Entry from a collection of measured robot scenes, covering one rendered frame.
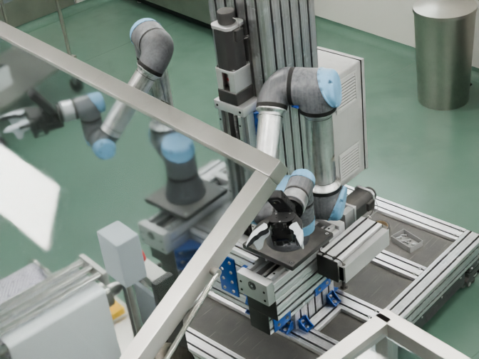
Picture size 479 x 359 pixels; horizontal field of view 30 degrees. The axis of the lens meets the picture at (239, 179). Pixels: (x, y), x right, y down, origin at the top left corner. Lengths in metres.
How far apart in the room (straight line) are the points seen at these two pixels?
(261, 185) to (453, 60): 4.00
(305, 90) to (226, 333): 1.31
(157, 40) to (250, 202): 1.79
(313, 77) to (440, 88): 2.74
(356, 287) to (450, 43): 1.91
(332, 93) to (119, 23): 4.60
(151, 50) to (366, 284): 1.41
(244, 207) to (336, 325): 2.32
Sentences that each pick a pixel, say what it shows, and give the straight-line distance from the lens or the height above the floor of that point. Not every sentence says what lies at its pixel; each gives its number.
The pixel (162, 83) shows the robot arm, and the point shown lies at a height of 1.24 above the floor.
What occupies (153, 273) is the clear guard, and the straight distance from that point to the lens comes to 1.37.
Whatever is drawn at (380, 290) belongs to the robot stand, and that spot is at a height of 0.21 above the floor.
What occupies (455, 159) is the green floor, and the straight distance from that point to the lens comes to 4.96.
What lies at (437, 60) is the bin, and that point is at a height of 0.33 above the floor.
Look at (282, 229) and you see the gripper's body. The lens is 2.42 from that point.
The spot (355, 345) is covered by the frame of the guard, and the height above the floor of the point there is 1.60.
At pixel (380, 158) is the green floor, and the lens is 4.97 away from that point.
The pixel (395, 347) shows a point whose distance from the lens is 1.53.
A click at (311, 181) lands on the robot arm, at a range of 2.58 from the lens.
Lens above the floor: 2.65
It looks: 33 degrees down
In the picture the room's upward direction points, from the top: 8 degrees counter-clockwise
